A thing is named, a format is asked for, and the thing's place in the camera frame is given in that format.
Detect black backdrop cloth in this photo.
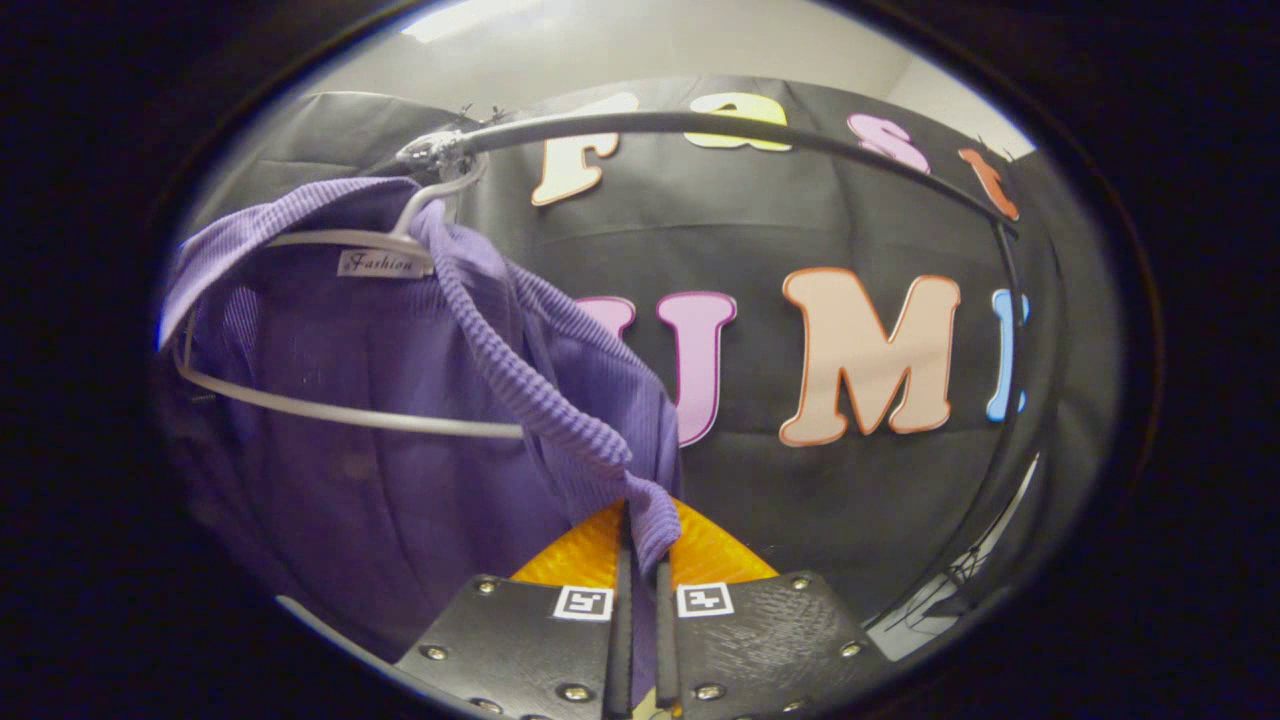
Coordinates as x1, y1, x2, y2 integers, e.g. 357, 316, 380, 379
185, 75, 1126, 623

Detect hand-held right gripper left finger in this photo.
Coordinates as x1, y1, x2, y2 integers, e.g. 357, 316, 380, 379
393, 498, 635, 720

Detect black clothes rack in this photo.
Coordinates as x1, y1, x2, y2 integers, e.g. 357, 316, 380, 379
396, 110, 1031, 631

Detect purple ribbed knit garment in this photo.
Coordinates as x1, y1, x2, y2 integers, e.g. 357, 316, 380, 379
155, 177, 683, 666

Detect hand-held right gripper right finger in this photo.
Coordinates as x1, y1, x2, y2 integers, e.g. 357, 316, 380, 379
655, 498, 893, 720

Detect white plastic hanger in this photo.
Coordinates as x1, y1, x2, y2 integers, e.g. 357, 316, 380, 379
172, 150, 527, 441

